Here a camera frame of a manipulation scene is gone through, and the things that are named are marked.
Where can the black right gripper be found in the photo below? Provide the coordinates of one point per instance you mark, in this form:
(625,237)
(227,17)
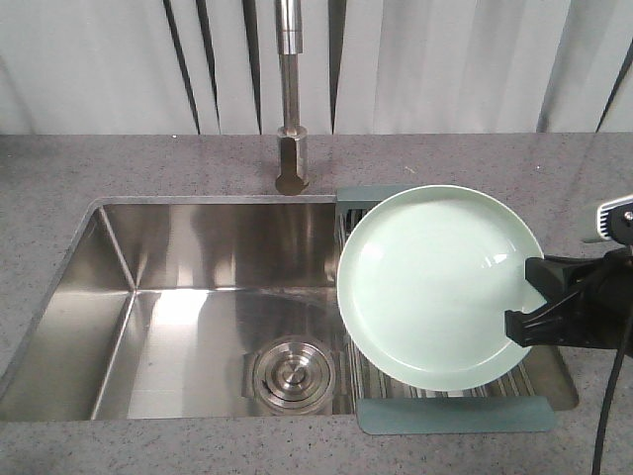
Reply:
(593,317)

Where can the pale green round plate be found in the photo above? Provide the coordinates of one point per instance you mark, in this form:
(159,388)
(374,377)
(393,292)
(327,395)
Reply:
(435,287)

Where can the white pleated curtain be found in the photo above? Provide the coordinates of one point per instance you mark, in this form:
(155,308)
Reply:
(367,67)

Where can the round steel sink drain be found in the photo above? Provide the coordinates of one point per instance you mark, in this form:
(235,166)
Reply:
(293,375)

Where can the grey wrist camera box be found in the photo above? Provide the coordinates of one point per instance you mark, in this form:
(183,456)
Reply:
(607,220)

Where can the steel kitchen faucet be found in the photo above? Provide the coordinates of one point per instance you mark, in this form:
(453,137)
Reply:
(292,138)

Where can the stainless steel sink basin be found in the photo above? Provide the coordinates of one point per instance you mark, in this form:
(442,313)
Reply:
(160,309)

